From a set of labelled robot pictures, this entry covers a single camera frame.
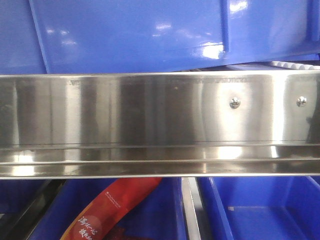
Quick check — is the rail screw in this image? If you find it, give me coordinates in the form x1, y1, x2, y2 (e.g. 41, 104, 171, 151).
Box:
229, 97, 241, 109
296, 96, 308, 107

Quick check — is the red snack packet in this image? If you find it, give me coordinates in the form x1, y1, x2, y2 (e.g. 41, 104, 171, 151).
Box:
61, 177, 162, 240

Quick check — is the lower right blue bin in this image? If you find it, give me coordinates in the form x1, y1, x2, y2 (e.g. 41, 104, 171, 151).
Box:
197, 176, 320, 240

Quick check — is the left rail screw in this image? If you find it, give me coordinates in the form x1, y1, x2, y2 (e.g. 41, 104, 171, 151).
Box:
229, 97, 241, 109

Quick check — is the large blue plastic bin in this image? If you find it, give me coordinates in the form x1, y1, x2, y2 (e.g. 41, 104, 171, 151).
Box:
0, 0, 320, 74

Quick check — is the black left divider bar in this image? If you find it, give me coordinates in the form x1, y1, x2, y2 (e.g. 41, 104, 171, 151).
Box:
0, 179, 66, 240

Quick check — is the steel shelf divider bar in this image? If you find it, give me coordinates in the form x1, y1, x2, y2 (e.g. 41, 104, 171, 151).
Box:
181, 177, 213, 240

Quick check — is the stainless steel shelf rail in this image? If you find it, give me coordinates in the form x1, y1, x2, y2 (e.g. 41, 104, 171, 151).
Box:
0, 70, 320, 179

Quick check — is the lower left blue bin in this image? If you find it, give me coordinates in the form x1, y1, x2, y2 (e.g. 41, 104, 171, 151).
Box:
0, 179, 50, 225

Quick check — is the lower middle blue bin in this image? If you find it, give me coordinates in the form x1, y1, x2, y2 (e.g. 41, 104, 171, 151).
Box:
29, 177, 187, 240

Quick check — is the white roller track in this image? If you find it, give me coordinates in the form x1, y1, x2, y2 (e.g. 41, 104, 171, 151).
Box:
270, 60, 320, 70

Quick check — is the right rail screw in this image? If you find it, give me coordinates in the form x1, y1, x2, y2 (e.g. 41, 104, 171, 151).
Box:
296, 96, 308, 107

